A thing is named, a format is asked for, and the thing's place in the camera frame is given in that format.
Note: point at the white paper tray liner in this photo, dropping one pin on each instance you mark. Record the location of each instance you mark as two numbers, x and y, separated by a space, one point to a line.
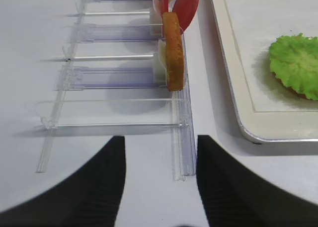
257 24

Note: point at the bottom bun under lettuce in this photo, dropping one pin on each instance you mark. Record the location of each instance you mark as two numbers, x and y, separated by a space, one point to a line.
295 94

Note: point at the cream metal tray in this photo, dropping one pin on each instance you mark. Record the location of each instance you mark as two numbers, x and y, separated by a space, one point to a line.
258 127

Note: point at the clear acrylic left rack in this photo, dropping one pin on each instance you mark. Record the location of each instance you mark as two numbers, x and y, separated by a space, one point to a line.
113 81

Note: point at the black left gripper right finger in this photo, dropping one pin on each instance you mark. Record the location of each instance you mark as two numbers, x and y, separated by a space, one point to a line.
234 196

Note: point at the red tomato slice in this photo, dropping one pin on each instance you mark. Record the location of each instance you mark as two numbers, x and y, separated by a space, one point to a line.
161 6
185 11

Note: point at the breaded fried patty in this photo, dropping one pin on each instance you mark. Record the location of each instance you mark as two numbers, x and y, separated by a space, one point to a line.
174 52

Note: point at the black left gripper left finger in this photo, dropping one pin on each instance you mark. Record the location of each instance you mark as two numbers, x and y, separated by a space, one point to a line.
90 197

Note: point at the green lettuce leaf on tray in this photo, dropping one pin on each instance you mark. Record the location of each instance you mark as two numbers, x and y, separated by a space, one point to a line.
294 62

